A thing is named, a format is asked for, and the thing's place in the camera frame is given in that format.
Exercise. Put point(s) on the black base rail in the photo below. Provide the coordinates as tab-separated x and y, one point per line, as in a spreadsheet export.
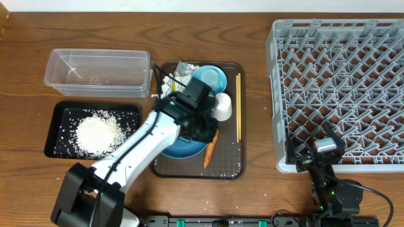
277	220

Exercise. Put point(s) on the small light blue bowl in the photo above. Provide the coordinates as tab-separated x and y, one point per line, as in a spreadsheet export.
222	76

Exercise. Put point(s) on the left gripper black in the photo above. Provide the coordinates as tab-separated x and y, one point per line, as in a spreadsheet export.
214	125

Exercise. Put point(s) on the grey dishwasher rack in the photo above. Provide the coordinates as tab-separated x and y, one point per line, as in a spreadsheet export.
344	73

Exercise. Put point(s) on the orange carrot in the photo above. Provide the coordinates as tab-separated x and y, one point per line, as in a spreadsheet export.
210	149

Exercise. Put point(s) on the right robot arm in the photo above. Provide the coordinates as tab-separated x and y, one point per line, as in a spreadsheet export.
339	199

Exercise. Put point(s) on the light blue cup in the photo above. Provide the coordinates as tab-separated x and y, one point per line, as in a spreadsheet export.
211	78

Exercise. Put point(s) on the large blue plate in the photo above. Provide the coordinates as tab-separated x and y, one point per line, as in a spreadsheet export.
184	148

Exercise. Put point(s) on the dark brown serving tray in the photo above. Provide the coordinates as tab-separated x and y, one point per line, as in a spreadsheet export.
228	160

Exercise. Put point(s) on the clear plastic bin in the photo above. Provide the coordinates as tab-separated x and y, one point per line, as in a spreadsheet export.
99	73

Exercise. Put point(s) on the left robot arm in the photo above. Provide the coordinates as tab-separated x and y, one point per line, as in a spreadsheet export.
95	196

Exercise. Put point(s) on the crumpled silver foil wrapper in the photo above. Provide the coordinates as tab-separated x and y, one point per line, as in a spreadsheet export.
185	69

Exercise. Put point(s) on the pile of white rice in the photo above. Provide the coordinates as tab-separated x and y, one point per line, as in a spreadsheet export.
98	135

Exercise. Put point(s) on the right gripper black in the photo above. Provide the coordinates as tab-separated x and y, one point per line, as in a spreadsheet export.
291	157

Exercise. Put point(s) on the crumpled white paper napkin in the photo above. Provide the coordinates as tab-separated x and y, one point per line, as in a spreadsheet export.
170	86

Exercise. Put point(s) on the white pink cup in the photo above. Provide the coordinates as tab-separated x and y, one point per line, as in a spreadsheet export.
222	110

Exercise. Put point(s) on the black waste tray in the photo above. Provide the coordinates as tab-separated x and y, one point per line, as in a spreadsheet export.
67	116

